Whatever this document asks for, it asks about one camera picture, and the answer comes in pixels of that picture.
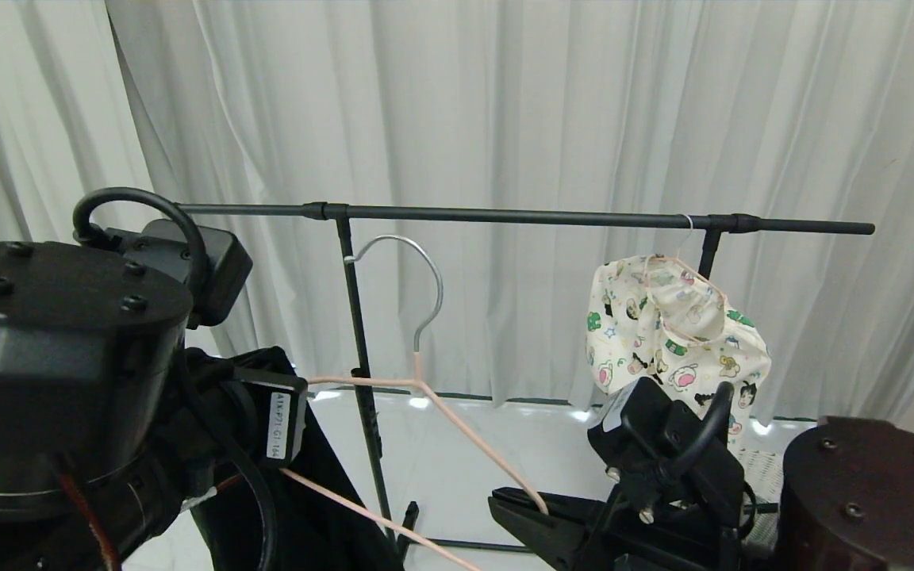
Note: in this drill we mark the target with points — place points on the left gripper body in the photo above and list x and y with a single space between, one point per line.
282 420

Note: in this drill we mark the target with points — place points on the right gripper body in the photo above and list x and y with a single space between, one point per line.
639 547

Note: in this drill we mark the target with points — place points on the black garment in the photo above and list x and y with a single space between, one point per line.
322 507

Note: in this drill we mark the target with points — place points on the cream printed garment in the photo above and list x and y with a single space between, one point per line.
663 357

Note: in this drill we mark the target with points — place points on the pink clothes hanger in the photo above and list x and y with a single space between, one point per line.
699 274
439 293

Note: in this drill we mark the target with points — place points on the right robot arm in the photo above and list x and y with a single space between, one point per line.
869 500

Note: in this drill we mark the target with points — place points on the white laundry basket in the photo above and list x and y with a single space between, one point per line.
758 476

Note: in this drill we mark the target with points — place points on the black clothes rack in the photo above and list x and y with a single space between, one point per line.
505 216

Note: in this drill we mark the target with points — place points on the white curtain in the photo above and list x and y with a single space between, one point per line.
28 103
505 103

